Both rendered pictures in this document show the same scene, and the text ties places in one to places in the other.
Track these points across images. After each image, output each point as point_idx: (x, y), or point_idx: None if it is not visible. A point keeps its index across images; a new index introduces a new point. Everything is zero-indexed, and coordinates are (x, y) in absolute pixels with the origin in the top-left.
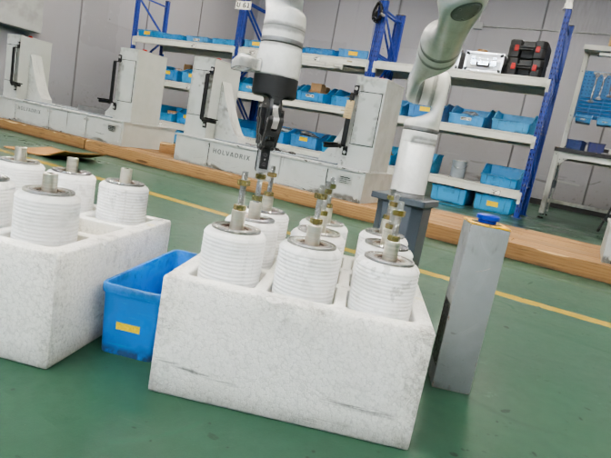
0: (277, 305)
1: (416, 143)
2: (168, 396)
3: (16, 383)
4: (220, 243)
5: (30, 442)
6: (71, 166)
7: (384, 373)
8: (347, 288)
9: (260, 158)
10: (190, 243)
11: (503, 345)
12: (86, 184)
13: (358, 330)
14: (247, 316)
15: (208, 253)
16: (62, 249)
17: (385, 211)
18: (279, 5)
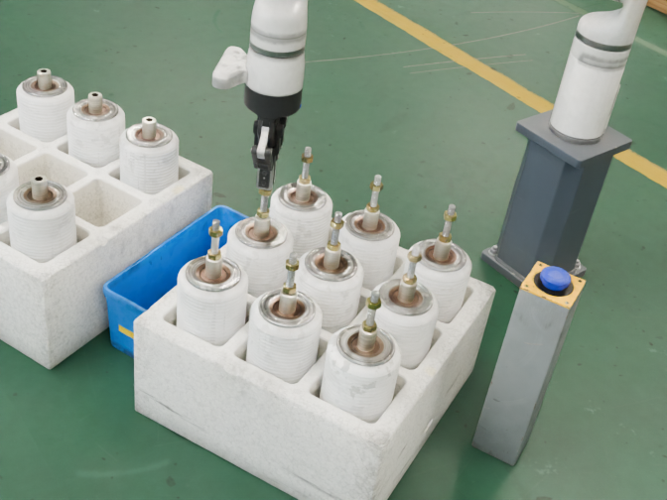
0: (234, 377)
1: (586, 64)
2: (151, 422)
3: (20, 386)
4: (187, 298)
5: (13, 462)
6: (92, 107)
7: (336, 464)
8: None
9: (259, 176)
10: (306, 116)
11: (660, 378)
12: (109, 131)
13: (310, 422)
14: (209, 378)
15: (179, 302)
16: (50, 267)
17: (533, 155)
18: (263, 8)
